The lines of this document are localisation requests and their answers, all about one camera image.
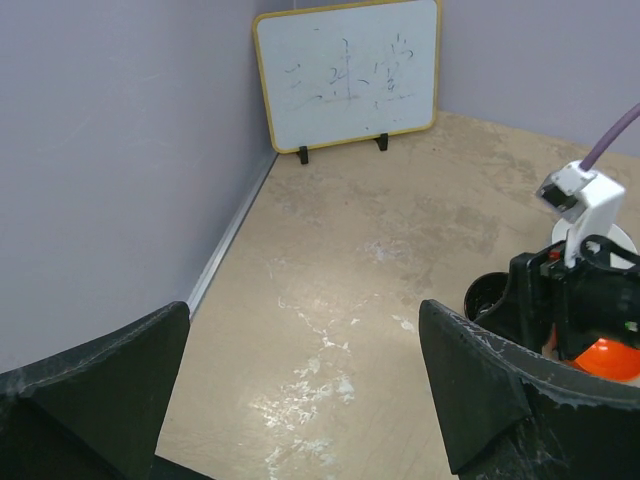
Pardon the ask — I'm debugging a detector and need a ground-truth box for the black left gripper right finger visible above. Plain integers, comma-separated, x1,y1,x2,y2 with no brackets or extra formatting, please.
419,300,639,479

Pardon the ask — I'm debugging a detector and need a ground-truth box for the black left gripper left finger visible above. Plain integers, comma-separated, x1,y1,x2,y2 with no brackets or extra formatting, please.
1,302,190,479

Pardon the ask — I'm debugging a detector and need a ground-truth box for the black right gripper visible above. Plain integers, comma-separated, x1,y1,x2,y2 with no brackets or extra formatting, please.
507,234,639,360

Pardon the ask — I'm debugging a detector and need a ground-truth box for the black glossy bowl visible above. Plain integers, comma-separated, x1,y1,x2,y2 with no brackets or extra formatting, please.
464,272,516,329

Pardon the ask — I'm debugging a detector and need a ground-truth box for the orange bowl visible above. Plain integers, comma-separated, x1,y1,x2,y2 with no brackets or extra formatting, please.
570,338,640,383

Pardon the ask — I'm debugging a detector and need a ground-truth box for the white bowl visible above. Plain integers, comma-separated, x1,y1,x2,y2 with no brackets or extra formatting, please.
548,218,637,269

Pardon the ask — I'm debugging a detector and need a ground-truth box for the yellow framed whiteboard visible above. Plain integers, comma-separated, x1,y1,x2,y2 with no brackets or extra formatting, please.
252,1,442,163

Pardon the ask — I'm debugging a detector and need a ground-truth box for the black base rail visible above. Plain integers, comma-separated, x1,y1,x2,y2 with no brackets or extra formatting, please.
149,455,214,480

